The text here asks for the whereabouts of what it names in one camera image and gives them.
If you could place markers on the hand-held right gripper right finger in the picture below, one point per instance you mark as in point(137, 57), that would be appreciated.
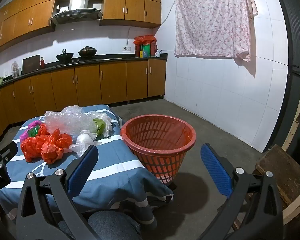
point(216, 172)

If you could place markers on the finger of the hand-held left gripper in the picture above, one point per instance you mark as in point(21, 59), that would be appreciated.
point(6, 152)

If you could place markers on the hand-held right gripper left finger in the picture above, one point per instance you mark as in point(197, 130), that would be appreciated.
point(82, 170)

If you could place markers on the white plastic bag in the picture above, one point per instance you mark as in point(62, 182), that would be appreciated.
point(83, 140)

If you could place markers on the green plastic bag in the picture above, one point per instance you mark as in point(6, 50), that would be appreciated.
point(99, 126)

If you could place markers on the red plastic basket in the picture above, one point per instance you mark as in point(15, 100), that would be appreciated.
point(162, 140)

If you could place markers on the magenta plastic bag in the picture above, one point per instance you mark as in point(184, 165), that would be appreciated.
point(27, 130)

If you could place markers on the blue white striped tablecloth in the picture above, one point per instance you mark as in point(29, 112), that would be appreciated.
point(115, 160)

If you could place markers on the shiny green wrapper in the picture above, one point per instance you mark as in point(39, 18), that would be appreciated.
point(33, 131)

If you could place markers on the small red plastic bag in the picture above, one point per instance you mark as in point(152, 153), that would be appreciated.
point(43, 130)

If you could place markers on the clear bubble wrap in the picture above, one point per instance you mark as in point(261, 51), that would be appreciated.
point(65, 122)

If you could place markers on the clear thin plastic bag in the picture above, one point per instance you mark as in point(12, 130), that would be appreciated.
point(107, 122)

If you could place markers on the person's jeans leg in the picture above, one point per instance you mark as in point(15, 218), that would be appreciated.
point(110, 223)

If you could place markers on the brown wooden stool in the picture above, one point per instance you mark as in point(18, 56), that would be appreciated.
point(282, 172)

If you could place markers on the wooden lower cabinets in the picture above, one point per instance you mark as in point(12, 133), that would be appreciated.
point(90, 85)

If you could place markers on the wooden cabinets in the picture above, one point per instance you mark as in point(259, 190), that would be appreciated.
point(90, 85)
point(27, 17)

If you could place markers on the dark cutting board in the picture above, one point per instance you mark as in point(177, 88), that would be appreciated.
point(31, 64)

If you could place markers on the red bottle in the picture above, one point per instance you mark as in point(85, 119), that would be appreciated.
point(42, 63)

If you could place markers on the black wok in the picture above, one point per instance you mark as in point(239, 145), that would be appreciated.
point(64, 57)

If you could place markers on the black kitchen countertop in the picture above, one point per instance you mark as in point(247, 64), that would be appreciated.
point(110, 59)

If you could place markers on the black pot with lid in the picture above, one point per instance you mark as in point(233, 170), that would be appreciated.
point(87, 52)

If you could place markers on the white mug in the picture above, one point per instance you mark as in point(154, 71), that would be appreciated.
point(157, 54)

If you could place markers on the green box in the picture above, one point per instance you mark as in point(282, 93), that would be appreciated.
point(146, 51)

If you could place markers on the wooden upper cabinets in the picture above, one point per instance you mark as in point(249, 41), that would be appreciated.
point(27, 17)

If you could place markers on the red canister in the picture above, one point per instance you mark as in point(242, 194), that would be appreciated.
point(153, 49)

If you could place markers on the red bag on boxes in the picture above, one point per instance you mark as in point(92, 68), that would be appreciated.
point(145, 39)

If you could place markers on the pink floral cloth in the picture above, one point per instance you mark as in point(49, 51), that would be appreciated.
point(212, 17)

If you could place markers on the steel range hood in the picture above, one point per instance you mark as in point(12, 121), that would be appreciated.
point(77, 10)

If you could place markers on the white wooden frame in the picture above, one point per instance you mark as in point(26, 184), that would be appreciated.
point(293, 127)

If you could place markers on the wall outlet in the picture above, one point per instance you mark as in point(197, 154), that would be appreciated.
point(126, 48)

